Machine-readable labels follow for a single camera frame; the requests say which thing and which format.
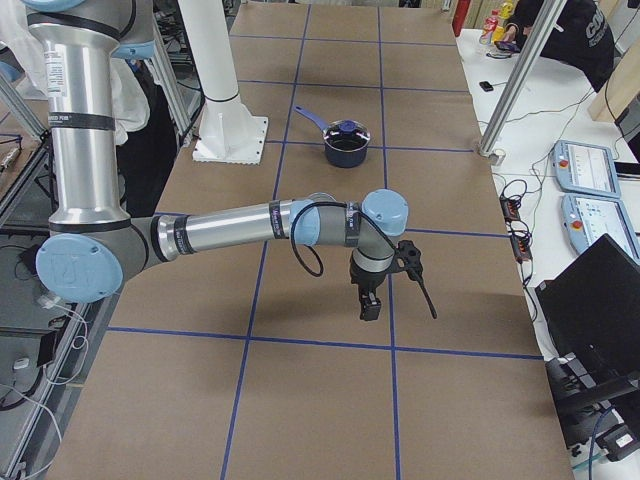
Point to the blue saucepan with handle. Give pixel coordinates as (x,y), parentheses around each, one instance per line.
(340,153)

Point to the upper blue teach pendant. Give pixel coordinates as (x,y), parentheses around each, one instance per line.
(585,168)

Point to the blue teach pendant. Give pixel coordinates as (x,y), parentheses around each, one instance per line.
(587,218)
(585,168)

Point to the seated person in black shirt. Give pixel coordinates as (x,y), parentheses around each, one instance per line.
(581,37)

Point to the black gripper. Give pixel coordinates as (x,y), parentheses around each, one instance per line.
(364,278)

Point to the black laptop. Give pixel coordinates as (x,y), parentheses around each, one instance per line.
(592,308)

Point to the aluminium frame post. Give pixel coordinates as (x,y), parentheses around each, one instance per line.
(541,30)

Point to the black computer mouse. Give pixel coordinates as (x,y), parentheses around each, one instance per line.
(486,86)

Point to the small metal cylinder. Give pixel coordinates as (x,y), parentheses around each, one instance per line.
(497,156)

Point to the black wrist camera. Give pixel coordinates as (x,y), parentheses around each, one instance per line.
(408,259)

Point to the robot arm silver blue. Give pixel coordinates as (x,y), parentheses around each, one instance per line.
(95,246)

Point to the white pedestal column with base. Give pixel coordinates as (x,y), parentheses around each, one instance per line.
(228,132)

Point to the lower blue teach pendant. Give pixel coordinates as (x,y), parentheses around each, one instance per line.
(587,218)

